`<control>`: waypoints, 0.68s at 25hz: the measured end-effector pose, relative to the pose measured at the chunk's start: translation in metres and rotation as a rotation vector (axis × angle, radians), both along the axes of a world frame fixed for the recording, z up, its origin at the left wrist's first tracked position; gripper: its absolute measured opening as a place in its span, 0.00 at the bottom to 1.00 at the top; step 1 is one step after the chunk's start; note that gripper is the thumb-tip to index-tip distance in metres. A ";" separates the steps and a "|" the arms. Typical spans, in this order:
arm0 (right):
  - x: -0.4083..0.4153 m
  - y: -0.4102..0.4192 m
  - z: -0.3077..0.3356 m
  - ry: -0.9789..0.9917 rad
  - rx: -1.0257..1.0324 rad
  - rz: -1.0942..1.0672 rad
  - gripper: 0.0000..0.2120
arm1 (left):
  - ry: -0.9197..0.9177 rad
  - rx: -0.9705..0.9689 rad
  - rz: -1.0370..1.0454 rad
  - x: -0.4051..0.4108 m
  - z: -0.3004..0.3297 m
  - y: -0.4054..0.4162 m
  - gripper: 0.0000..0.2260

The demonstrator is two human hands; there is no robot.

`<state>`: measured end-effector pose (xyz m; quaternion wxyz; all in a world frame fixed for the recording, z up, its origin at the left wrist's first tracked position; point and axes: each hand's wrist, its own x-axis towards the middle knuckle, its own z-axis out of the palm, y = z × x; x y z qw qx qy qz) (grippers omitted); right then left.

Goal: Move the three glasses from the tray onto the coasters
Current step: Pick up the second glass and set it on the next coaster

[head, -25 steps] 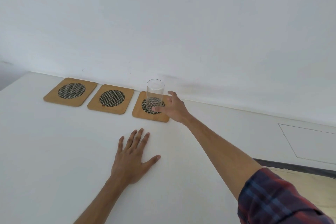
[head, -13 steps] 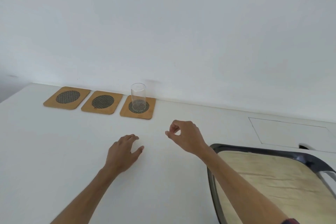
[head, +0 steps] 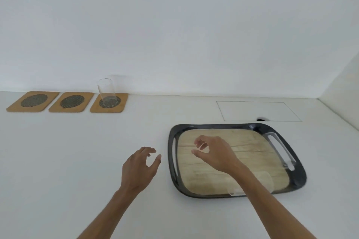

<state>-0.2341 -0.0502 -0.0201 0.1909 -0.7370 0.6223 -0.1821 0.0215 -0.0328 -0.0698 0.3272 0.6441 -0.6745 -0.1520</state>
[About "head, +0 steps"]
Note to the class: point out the person's right thumb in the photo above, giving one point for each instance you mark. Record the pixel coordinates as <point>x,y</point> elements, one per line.
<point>199,153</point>

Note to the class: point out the person's left thumb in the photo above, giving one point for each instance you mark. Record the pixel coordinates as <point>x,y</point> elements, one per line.
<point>155,161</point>

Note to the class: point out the person's right forearm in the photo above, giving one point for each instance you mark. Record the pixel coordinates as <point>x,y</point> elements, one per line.
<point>263,205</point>

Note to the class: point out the person's right hand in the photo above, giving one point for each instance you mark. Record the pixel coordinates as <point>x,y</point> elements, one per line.
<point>217,153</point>

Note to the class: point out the cork coaster with mesh disc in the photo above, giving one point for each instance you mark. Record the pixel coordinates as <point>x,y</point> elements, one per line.
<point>71,102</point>
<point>32,101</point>
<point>122,105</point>

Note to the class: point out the person's left hand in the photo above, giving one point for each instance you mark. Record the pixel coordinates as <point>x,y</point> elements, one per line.
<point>136,171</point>

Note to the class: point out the clear drinking glass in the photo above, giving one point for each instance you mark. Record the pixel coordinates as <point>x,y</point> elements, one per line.
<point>106,91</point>
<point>265,180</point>

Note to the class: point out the person's left forearm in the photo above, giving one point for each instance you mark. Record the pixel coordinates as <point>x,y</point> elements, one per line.
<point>108,216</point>

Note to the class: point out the black tray with wood-look base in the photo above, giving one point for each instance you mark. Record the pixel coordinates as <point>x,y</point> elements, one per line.
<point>252,149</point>

